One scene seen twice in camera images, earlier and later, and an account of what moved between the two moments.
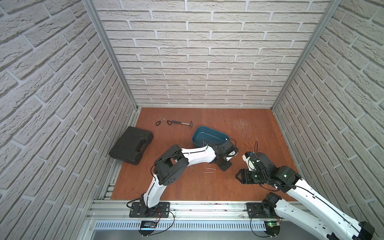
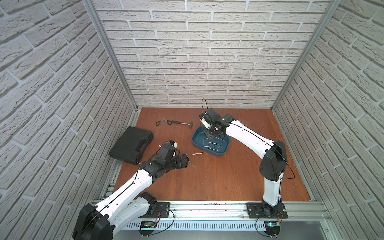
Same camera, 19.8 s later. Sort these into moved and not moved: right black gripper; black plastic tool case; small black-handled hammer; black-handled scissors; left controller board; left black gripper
Moved: right black gripper; left black gripper
Not moved: small black-handled hammer; black-handled scissors; left controller board; black plastic tool case
